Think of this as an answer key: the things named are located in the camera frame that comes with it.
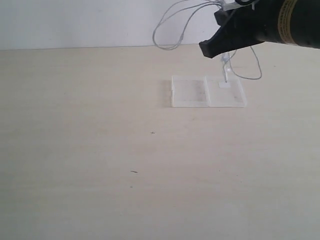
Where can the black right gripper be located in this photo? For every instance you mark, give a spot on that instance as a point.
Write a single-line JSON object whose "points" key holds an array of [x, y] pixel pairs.
{"points": [[248, 25]]}

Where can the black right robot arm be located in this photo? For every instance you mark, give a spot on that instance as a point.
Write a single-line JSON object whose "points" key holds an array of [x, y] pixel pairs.
{"points": [[303, 22]]}

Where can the clear open plastic case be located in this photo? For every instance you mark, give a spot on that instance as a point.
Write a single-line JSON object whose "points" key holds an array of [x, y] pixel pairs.
{"points": [[207, 92]]}

